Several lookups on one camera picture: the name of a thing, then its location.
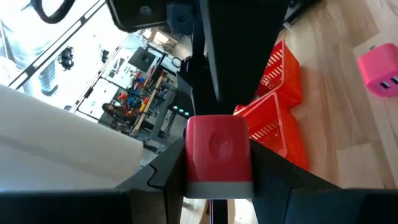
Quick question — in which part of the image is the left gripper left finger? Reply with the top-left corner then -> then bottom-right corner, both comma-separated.
115,138 -> 187,224

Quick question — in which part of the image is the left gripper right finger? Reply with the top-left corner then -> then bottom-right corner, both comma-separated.
248,139 -> 366,224

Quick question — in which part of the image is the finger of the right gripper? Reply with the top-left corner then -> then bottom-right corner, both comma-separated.
198,0 -> 290,106

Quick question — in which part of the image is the red white USB charger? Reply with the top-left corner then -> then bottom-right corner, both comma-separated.
184,114 -> 255,200

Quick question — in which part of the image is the pink dual-port USB charger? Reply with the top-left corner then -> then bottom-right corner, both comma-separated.
356,42 -> 398,98

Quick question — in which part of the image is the black computer tower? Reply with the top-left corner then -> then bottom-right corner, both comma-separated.
167,90 -> 195,119

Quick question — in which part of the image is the red plastic basket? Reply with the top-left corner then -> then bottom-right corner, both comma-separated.
254,39 -> 304,110
233,91 -> 311,171

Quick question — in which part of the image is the black computer monitor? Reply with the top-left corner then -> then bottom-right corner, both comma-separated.
127,46 -> 157,73

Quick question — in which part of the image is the person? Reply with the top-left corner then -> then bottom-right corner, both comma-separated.
101,102 -> 126,126

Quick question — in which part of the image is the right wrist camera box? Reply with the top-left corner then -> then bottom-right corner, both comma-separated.
105,0 -> 169,34

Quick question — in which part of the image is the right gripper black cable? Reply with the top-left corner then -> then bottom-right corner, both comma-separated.
30,0 -> 77,25

